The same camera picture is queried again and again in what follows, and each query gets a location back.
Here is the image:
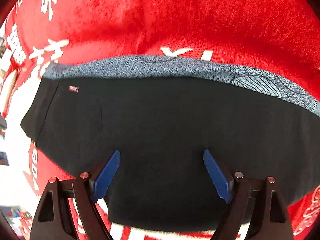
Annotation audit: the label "black pants grey patterned waistband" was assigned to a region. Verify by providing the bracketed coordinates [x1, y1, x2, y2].
[21, 56, 319, 231]

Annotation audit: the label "red bedspread white characters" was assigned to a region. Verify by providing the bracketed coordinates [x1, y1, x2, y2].
[1, 0, 319, 239]

